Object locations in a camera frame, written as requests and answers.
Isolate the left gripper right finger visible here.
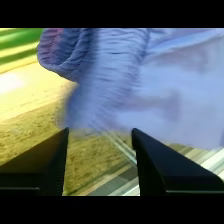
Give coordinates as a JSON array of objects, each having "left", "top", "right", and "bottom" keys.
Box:
[{"left": 131, "top": 127, "right": 224, "bottom": 197}]

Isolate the light purple garment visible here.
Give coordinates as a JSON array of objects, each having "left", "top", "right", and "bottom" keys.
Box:
[{"left": 36, "top": 27, "right": 224, "bottom": 151}]

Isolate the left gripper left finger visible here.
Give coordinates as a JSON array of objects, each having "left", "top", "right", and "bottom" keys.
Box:
[{"left": 0, "top": 126, "right": 70, "bottom": 197}]

